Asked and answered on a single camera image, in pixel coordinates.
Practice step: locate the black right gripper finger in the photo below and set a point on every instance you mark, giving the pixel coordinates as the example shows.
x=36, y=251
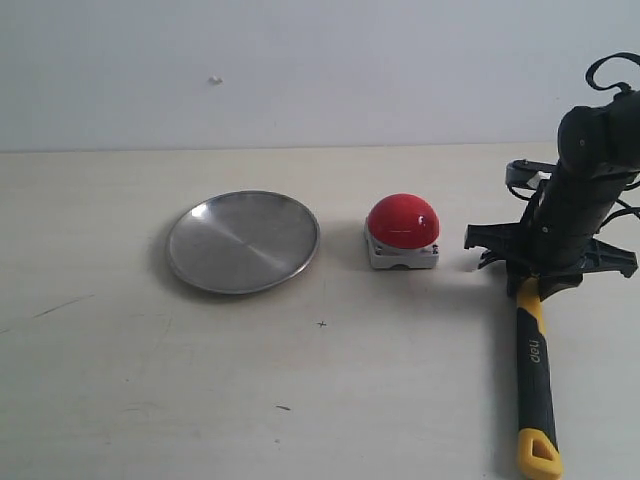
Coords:
x=551, y=284
x=518, y=273

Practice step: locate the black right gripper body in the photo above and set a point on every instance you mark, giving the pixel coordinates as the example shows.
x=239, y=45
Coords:
x=554, y=238

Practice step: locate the red dome push button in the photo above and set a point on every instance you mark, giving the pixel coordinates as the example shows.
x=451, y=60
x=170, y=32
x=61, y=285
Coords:
x=401, y=230

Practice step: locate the yellow black claw hammer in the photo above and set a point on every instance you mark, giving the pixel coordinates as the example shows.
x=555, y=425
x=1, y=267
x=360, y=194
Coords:
x=538, y=455

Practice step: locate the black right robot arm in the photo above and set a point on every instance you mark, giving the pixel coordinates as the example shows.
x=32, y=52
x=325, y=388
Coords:
x=598, y=150

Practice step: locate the round stainless steel plate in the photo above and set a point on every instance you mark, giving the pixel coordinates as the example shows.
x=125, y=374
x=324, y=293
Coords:
x=242, y=242

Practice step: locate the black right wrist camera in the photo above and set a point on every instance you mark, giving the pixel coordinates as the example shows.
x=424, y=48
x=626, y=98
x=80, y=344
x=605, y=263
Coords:
x=527, y=175

